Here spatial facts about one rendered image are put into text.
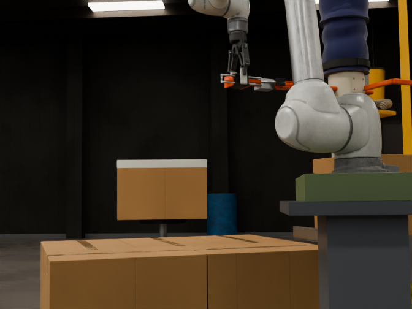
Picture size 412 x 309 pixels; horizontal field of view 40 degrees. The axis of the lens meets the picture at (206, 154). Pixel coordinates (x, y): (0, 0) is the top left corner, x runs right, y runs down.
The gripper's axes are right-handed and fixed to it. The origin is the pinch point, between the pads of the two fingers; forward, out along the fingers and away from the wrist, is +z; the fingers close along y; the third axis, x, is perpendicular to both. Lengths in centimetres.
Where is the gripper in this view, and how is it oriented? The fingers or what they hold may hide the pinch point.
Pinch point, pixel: (238, 80)
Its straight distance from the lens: 247.7
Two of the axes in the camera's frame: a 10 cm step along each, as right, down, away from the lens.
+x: -9.0, -0.2, -4.3
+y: -4.3, 0.7, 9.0
